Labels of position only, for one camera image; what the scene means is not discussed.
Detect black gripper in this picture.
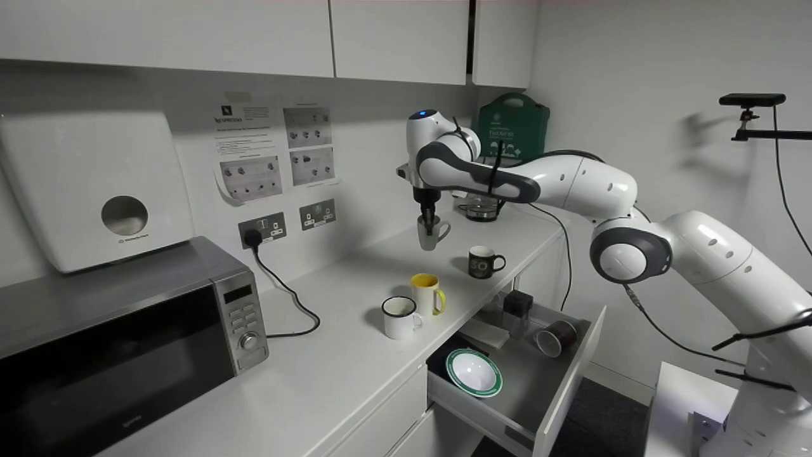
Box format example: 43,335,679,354
414,188,441,236

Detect plain white mug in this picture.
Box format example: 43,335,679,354
415,217,452,252

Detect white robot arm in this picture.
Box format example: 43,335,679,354
401,109,812,457

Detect black mug white inside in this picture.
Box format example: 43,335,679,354
467,243,508,280

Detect yellow inside white mug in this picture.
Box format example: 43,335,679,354
408,274,446,316

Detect white enamel mug blue rim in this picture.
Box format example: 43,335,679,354
381,295,420,340

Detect dark mug in drawer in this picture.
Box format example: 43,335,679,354
532,319,578,357

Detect silver microwave oven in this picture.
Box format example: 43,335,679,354
0,238,268,457

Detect glass electric kettle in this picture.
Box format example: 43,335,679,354
452,191,503,224

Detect black cube in drawer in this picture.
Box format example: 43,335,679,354
503,290,532,316

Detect green first aid box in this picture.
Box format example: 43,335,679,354
473,90,551,168

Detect small picture notice sheet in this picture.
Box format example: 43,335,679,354
284,106,334,186

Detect white bowl green rim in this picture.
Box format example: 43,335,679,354
443,348,503,399

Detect open white drawer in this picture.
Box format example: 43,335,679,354
429,305,605,457

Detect white upper cabinets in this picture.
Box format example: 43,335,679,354
0,0,539,88

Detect white instruction poster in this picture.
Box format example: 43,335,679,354
213,102,282,205

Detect white paper towel dispenser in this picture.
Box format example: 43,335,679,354
0,111,192,274

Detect wall power socket right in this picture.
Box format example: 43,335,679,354
300,197,334,230

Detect wall power socket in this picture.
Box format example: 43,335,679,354
300,197,334,230
238,214,287,248

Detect wall power socket left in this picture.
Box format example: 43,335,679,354
238,214,287,248

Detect black microwave power cable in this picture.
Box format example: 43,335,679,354
241,225,324,340

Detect black camera on stand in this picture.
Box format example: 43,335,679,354
718,94,786,109

